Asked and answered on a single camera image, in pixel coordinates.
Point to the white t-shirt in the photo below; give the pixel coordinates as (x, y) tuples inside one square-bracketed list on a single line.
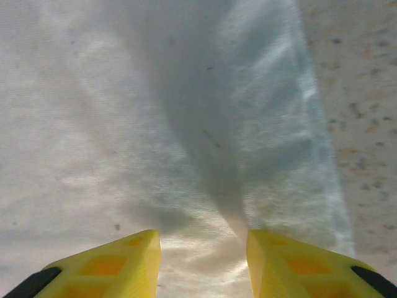
[(155, 108)]

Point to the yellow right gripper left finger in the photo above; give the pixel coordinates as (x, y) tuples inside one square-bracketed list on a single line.
[(108, 270)]

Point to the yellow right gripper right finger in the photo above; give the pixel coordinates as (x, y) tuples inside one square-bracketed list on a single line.
[(294, 270)]

